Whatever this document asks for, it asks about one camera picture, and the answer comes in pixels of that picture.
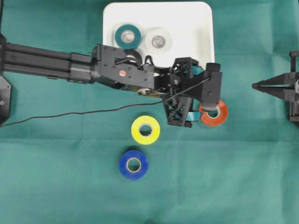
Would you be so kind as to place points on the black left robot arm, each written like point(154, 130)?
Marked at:
point(106, 65)

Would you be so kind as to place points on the blue tape roll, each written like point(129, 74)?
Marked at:
point(126, 158)

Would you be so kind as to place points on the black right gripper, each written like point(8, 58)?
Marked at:
point(284, 93)

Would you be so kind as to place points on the green tape roll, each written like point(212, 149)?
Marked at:
point(128, 36)

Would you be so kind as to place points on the black tape roll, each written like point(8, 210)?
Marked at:
point(134, 54)

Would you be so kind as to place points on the yellow tape roll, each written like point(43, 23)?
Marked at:
point(145, 120)

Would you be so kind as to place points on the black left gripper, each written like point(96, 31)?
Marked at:
point(170, 83)

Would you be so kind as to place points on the white plastic tray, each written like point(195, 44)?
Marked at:
point(189, 23)

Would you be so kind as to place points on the red tape roll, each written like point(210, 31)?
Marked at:
point(222, 114)

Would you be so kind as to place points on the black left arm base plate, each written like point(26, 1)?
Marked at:
point(5, 93)

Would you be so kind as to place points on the white tape roll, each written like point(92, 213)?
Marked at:
point(158, 41)

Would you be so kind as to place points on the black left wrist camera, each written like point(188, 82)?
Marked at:
point(204, 87)

